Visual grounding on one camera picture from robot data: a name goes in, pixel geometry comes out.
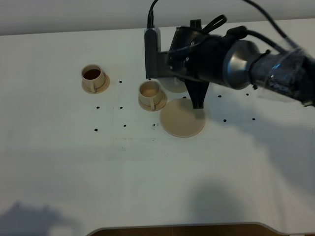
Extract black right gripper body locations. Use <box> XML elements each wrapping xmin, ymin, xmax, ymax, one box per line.
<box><xmin>157</xmin><ymin>26</ymin><xmax>211</xmax><ymax>83</ymax></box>

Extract beige cup saucer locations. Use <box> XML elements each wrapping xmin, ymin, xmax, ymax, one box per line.
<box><xmin>81</xmin><ymin>72</ymin><xmax>110</xmax><ymax>94</ymax></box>
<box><xmin>138</xmin><ymin>91</ymin><xmax>167</xmax><ymax>112</ymax></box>

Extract beige teapot saucer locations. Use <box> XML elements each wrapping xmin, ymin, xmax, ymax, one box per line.
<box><xmin>160</xmin><ymin>98</ymin><xmax>206</xmax><ymax>138</ymax></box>

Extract middle beige cup saucer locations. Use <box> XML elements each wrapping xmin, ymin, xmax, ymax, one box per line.
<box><xmin>138</xmin><ymin>91</ymin><xmax>167</xmax><ymax>112</ymax></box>

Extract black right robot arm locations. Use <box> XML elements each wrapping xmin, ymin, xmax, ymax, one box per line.
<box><xmin>157</xmin><ymin>26</ymin><xmax>315</xmax><ymax>109</ymax></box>

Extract left beige teacup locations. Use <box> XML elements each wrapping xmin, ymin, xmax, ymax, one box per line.
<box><xmin>81</xmin><ymin>64</ymin><xmax>106</xmax><ymax>93</ymax></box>

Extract beige teapot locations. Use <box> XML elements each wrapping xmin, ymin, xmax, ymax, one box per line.
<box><xmin>158</xmin><ymin>77</ymin><xmax>187</xmax><ymax>93</ymax></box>

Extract beige teacup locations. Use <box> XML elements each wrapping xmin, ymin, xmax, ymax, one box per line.
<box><xmin>81</xmin><ymin>64</ymin><xmax>106</xmax><ymax>93</ymax></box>
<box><xmin>138</xmin><ymin>81</ymin><xmax>162</xmax><ymax>111</ymax></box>

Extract left beige cup saucer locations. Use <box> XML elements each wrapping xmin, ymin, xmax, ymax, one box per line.
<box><xmin>81</xmin><ymin>72</ymin><xmax>110</xmax><ymax>94</ymax></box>

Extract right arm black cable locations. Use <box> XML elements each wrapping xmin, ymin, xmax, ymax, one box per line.
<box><xmin>147</xmin><ymin>0</ymin><xmax>306</xmax><ymax>52</ymax></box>

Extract middle beige teacup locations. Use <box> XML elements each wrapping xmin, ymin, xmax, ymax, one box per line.
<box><xmin>138</xmin><ymin>81</ymin><xmax>162</xmax><ymax>111</ymax></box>

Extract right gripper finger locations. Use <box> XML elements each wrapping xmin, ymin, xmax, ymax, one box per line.
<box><xmin>189</xmin><ymin>19</ymin><xmax>202</xmax><ymax>31</ymax></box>
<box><xmin>185</xmin><ymin>79</ymin><xmax>209</xmax><ymax>109</ymax></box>

